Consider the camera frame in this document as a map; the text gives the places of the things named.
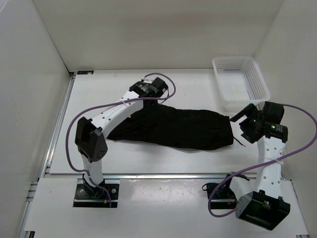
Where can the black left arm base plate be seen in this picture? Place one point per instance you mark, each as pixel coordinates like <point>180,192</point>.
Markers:
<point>98,198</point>

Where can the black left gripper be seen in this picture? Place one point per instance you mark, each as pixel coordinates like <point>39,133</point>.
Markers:
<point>156,102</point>

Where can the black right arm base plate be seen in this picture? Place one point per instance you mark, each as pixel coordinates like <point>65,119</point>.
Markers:
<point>224,198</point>

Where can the aluminium right side rail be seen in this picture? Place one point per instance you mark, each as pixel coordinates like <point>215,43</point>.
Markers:
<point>270,149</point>

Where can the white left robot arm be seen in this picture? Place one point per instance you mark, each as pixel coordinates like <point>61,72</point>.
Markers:
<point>91,133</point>

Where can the white perforated plastic basket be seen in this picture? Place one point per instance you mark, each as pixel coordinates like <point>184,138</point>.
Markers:
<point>240,82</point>

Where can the black trousers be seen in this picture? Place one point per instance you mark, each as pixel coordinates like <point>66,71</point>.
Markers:
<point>183,129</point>

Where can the aluminium front rail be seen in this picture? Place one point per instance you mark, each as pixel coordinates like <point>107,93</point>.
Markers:
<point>152,176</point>

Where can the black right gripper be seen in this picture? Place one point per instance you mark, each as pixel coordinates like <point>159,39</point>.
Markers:
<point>249,110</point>

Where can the aluminium rail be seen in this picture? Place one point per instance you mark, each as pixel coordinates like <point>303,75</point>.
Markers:
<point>152,176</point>
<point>270,149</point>
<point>57,127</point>

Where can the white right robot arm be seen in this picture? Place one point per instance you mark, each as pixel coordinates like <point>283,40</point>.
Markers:
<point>261,203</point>

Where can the aluminium left side rail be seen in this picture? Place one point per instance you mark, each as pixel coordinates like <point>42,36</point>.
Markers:
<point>57,127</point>

